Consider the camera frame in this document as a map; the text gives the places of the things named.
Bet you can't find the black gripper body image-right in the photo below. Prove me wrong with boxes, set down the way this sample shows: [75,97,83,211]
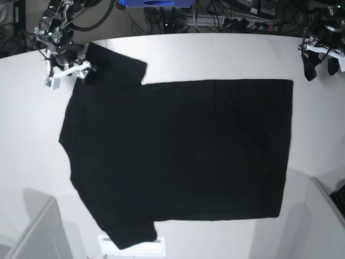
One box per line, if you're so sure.
[319,25,344,49]

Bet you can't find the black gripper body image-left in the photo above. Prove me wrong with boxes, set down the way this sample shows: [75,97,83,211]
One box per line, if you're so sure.
[48,44,84,67]

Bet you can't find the black T-shirt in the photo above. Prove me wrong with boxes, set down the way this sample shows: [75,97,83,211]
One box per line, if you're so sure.
[59,44,293,249]

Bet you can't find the blue box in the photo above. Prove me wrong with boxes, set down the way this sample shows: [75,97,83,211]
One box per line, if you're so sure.
[119,0,194,8]

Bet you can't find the black keyboard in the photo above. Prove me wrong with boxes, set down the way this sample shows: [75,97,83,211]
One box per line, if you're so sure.
[330,186,345,216]

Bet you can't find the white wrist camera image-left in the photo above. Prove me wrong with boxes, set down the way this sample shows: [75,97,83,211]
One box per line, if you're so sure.
[44,60,95,90]

